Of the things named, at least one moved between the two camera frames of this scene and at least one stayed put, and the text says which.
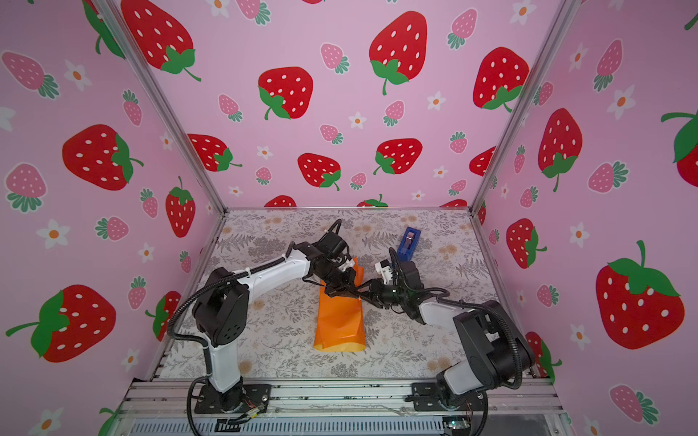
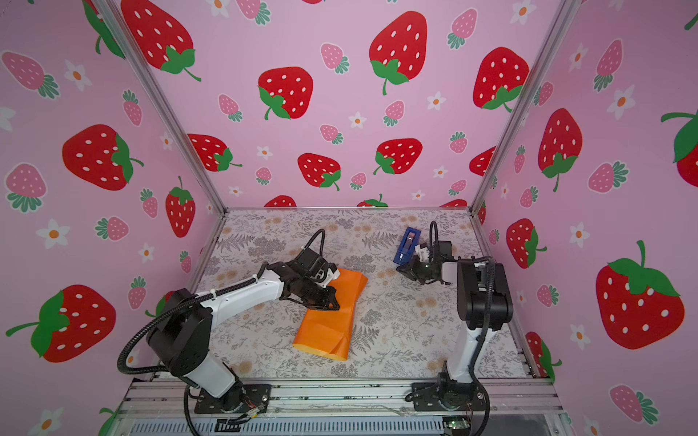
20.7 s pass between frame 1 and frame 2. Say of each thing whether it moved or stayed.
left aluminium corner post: stayed
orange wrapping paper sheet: moved
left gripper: moved
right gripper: moved
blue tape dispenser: stayed
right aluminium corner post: stayed
